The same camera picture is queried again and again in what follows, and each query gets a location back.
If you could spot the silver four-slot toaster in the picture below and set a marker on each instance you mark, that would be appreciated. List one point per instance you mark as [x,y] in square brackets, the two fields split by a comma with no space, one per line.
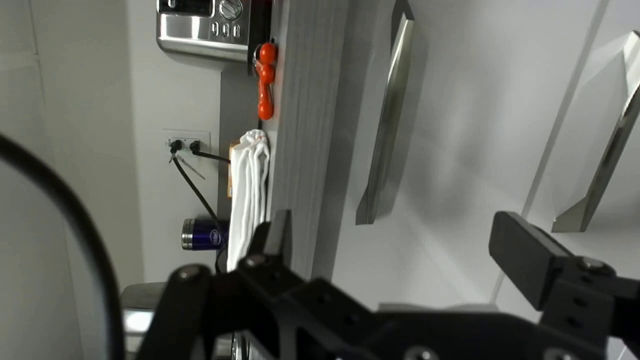
[213,29]

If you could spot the red enamel mug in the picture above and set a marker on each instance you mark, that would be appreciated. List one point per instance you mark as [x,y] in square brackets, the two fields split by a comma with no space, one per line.
[267,75]

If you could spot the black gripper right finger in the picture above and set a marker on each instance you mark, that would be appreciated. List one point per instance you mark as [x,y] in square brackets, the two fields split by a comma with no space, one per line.
[583,301]

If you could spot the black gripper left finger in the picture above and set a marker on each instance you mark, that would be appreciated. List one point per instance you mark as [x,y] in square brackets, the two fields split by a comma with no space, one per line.
[282,314]

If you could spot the dark blue can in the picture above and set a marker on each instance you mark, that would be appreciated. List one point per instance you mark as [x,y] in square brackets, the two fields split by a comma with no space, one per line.
[203,235]

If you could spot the white folded napkin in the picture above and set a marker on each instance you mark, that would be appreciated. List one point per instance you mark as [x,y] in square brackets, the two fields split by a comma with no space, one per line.
[248,175]

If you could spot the white top drawer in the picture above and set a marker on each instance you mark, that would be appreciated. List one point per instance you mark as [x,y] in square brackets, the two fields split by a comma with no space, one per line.
[425,245]

